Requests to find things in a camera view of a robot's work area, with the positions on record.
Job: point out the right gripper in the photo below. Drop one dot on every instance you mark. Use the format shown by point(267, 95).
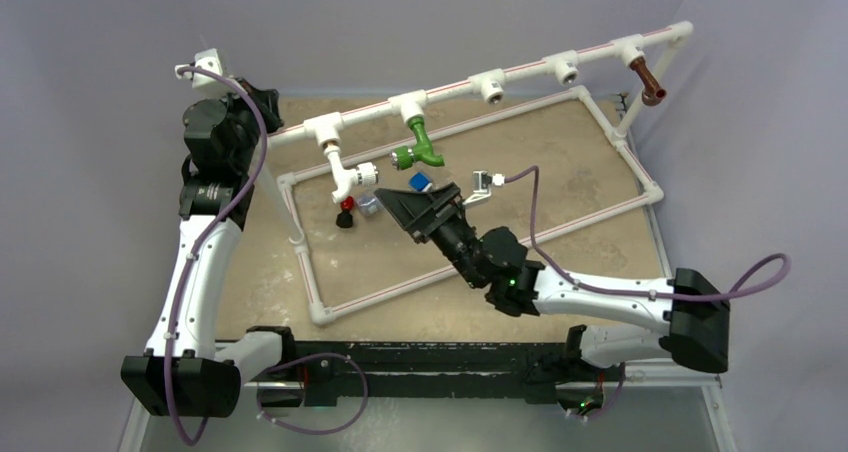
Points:
point(405, 206)

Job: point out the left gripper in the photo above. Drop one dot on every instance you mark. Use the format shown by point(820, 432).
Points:
point(270, 107)

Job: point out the white water faucet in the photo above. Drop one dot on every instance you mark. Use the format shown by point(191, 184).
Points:
point(363, 174)

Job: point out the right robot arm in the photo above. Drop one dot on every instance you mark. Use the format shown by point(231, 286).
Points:
point(682, 317)

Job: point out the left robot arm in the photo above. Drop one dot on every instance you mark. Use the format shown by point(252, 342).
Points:
point(181, 371)

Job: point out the green water faucet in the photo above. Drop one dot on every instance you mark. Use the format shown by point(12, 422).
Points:
point(422, 151)

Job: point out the brown water faucet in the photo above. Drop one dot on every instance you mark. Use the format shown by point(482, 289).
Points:
point(652, 93)

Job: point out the black faucet red knob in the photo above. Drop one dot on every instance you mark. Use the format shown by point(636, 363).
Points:
point(344, 219)

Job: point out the white faucet blue handle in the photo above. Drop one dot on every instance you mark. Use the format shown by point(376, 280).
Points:
point(420, 182)

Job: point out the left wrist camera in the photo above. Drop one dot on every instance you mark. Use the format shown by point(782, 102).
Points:
point(210, 60)

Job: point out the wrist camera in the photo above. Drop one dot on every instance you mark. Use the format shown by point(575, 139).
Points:
point(483, 183)
point(210, 60)

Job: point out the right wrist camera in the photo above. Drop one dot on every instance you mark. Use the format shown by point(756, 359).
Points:
point(483, 183)

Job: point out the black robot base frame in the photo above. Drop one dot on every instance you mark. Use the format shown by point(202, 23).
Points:
point(537, 373)

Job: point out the white pipe frame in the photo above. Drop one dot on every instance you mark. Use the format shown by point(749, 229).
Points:
point(658, 47)

